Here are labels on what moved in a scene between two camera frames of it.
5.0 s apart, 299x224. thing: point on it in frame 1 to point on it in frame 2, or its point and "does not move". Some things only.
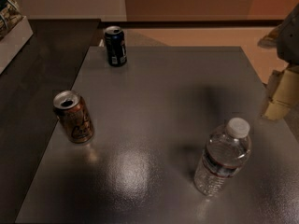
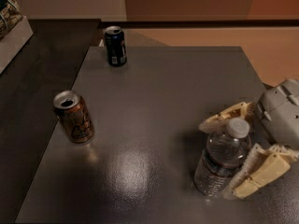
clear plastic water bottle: x=226 y=152 does not move
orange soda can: x=74 y=116 does not move
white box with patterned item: x=15 y=28 does not move
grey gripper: x=290 y=40 to x=281 y=116
